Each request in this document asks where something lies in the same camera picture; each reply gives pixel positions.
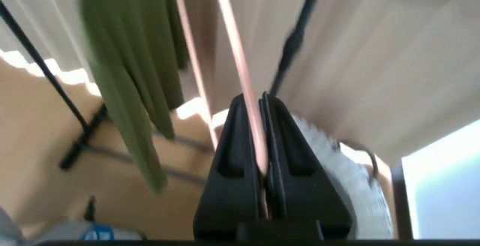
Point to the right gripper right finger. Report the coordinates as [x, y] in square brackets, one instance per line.
[300, 197]

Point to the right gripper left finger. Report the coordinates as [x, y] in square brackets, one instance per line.
[232, 193]

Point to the pink clothes hanger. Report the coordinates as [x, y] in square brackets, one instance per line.
[242, 69]

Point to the green long-sleeved shirt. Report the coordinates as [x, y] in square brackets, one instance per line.
[123, 51]

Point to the white laundry basket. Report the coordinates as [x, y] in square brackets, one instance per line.
[356, 186]

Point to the black clothes rack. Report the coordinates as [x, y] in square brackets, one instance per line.
[293, 41]

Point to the beige curtain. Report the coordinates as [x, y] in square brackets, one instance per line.
[375, 51]

